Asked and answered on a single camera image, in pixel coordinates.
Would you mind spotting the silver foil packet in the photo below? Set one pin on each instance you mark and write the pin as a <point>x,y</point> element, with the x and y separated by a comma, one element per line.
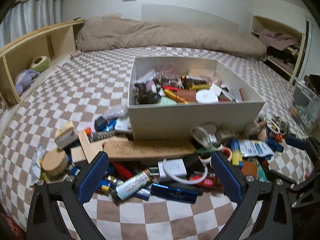
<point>37,165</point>

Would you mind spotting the engraved wooden board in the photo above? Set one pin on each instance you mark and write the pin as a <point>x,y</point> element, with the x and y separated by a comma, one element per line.
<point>150,150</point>

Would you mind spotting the light wooden plank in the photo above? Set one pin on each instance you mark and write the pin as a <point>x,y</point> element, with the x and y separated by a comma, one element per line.
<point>86,146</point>

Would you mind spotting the small black cube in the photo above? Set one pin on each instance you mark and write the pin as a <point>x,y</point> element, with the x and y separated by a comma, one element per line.
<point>101,123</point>

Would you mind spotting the green round plush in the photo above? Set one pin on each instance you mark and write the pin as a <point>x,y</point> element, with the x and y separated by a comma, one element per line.
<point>40,63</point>

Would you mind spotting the grey curtain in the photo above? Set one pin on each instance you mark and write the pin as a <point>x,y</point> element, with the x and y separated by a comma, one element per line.
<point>32,15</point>

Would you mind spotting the white cardboard box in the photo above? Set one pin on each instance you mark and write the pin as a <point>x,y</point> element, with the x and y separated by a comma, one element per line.
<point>175,120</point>

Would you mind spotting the clear plastic storage bin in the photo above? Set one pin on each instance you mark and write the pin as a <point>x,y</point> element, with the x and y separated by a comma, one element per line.
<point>305,100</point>

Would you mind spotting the white blue printed sachet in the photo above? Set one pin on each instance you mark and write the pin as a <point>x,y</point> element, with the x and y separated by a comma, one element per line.
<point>252,148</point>

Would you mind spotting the yellow tube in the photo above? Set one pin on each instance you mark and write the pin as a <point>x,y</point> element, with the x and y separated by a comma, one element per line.
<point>200,87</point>

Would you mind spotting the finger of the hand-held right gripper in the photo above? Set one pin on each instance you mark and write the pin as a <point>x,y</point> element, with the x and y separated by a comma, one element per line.
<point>296,143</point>
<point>282,176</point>

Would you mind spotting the wooden bedside shelf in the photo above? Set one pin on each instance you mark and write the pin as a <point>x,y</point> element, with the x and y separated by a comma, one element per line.
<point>62,37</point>

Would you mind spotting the small black shelf item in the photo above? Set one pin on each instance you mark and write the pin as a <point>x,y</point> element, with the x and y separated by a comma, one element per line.
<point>78,19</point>

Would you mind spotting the white bangle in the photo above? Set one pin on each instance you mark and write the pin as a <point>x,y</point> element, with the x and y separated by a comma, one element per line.
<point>268,127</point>

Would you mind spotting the pink clothes pile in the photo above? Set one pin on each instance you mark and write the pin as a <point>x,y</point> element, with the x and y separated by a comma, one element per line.
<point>277,40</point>

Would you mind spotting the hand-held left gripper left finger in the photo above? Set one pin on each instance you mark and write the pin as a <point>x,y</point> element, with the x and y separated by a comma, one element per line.
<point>92,176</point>

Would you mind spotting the white round device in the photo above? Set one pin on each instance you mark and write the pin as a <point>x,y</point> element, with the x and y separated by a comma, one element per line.
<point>207,96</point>

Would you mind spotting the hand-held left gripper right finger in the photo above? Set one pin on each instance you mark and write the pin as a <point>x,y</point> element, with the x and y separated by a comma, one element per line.
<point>226,177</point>

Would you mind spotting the beige duvet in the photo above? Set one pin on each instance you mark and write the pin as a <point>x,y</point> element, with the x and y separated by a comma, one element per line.
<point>162,35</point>

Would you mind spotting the blue metallic tube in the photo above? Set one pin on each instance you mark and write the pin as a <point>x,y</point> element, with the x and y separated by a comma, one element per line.
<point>175,193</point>

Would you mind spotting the round cork lid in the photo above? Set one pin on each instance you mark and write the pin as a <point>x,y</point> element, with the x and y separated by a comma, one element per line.
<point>53,162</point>

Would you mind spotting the brown leather case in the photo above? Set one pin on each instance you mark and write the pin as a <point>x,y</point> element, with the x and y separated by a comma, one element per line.
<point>186,95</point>

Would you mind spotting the white cube adapter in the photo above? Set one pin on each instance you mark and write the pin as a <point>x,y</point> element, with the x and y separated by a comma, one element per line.
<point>215,89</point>

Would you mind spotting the dark crochet piece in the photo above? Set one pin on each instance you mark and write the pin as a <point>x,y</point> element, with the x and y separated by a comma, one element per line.
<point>147,93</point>

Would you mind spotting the mint green round case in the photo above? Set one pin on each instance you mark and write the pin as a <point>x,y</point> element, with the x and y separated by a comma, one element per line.
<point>166,101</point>

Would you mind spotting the red white tape roll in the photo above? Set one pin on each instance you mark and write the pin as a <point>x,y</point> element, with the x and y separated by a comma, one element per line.
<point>227,153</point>

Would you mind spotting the purple plush toy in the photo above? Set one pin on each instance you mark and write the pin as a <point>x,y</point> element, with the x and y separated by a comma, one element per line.
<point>25,80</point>

